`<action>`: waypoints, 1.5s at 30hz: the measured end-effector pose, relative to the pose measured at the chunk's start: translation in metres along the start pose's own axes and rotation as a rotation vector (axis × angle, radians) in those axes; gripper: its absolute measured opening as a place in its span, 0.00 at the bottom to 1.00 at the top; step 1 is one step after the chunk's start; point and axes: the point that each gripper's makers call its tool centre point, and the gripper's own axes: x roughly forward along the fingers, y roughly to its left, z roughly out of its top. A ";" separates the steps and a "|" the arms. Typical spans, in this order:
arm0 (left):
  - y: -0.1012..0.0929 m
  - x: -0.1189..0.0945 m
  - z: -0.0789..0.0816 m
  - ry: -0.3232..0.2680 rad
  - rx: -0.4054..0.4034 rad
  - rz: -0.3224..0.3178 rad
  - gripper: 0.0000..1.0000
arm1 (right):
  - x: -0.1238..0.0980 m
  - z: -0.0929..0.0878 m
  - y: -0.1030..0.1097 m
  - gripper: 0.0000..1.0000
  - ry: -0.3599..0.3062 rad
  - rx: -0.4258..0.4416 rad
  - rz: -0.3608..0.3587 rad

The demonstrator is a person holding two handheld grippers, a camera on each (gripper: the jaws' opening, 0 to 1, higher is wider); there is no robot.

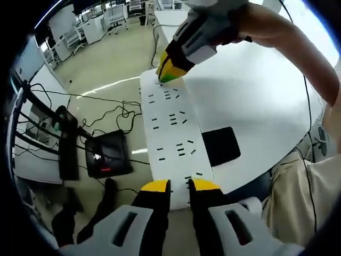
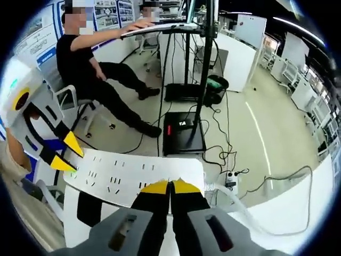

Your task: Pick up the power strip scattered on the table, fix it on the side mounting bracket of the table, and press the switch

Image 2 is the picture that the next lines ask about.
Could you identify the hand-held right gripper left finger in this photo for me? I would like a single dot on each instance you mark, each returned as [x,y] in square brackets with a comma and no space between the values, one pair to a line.
[144,218]

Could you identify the small white floor socket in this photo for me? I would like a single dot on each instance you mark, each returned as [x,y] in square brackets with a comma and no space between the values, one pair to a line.
[231,178]

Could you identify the white plastic chair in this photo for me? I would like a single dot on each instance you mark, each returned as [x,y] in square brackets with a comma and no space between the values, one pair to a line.
[69,96]

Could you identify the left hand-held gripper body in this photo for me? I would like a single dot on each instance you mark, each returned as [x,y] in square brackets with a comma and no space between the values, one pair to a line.
[16,80]

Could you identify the white whiteboard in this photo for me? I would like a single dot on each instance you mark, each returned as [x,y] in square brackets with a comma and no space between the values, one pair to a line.
[250,30]

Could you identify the black flat box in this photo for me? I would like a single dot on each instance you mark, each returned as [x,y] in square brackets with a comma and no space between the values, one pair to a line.
[183,92]

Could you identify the black tripod stand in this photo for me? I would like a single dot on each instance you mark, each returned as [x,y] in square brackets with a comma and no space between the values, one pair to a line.
[205,66]

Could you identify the wall poster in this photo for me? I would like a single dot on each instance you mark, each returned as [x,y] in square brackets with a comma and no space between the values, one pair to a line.
[40,48]

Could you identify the white partition cabinet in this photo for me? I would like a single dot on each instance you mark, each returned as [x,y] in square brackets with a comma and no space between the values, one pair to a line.
[237,66]

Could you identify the black computer case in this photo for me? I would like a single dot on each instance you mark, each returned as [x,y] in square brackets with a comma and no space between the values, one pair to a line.
[183,136]

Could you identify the white power strip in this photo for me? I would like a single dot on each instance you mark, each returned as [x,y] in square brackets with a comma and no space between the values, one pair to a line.
[128,168]

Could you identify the person's beige clothing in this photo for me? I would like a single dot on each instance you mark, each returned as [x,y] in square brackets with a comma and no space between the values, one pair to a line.
[29,202]

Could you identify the person's left hand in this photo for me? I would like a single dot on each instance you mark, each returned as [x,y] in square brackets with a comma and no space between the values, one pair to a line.
[17,153]

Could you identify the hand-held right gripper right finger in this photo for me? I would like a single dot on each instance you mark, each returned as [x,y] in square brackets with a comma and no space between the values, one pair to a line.
[191,213]

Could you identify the black mesh waste bin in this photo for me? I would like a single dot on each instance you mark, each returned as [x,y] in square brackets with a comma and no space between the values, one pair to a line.
[217,89]

